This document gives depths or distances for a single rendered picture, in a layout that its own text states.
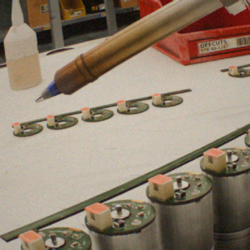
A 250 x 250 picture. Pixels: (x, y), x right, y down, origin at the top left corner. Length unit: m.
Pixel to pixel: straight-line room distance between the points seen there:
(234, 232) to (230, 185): 0.02
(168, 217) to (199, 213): 0.01
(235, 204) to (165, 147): 0.19
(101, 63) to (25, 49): 0.45
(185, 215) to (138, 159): 0.20
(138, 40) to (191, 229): 0.09
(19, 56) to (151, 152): 0.22
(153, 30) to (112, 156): 0.28
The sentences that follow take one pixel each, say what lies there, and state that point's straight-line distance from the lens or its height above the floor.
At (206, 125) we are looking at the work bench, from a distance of 0.48.
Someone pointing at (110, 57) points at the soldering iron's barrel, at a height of 0.88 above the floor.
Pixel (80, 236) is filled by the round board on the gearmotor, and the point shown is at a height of 0.81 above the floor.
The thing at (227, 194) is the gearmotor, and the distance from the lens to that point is 0.26.
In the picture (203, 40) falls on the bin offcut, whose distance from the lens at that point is 0.63.
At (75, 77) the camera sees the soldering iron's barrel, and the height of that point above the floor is 0.87.
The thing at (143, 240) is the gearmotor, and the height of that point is 0.81.
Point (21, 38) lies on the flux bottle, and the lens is 0.62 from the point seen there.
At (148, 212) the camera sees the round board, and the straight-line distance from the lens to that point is 0.23.
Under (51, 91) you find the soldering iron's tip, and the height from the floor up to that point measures 0.87.
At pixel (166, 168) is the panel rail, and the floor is 0.81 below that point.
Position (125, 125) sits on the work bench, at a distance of 0.50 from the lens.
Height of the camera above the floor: 0.92
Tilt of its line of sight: 20 degrees down
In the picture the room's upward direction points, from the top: 8 degrees counter-clockwise
